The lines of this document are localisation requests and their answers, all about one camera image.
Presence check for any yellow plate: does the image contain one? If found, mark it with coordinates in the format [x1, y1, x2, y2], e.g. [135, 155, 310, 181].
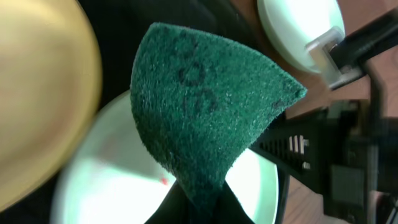
[1, 0, 101, 209]

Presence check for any pale green plate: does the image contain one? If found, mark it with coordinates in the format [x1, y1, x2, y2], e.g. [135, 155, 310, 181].
[50, 92, 279, 224]

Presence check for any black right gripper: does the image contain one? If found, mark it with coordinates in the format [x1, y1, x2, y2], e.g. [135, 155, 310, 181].
[250, 100, 397, 218]

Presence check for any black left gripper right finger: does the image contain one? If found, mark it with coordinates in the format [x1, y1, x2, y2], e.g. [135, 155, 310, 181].
[211, 182, 253, 224]

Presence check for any light blue plate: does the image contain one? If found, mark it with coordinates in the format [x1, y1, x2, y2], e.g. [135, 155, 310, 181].
[257, 0, 345, 73]

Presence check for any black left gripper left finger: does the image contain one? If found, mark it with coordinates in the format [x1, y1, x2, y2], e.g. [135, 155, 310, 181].
[146, 182, 198, 224]

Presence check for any green scrub sponge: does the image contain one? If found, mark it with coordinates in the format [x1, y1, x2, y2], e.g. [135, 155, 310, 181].
[130, 23, 307, 213]

